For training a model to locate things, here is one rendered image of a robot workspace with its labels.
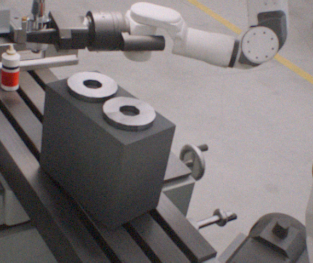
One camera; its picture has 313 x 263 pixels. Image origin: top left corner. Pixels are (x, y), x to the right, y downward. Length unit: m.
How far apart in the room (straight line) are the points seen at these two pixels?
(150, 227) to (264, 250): 0.63
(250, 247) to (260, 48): 0.61
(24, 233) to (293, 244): 0.74
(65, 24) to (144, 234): 0.46
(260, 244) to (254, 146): 1.56
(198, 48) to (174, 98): 2.15
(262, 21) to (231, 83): 2.49
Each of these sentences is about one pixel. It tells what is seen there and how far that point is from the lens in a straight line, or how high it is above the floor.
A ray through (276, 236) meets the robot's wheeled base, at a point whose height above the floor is 0.61.
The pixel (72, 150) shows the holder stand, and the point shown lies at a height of 1.05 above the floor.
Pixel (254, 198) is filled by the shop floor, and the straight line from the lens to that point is 2.79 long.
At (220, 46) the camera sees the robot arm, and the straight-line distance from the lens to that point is 1.27.
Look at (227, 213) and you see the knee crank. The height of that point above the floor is 0.54.
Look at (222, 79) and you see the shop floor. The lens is 3.76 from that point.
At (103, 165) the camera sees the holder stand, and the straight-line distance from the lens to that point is 0.97.
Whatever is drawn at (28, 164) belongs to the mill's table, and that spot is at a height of 0.95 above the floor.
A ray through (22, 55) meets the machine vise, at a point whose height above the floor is 0.99.
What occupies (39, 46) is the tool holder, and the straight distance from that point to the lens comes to 1.23.
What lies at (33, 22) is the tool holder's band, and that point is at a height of 1.17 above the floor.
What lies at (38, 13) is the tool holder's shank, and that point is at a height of 1.19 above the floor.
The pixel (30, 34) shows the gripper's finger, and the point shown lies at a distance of 1.20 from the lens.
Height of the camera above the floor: 1.65
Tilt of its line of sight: 33 degrees down
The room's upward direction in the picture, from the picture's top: 12 degrees clockwise
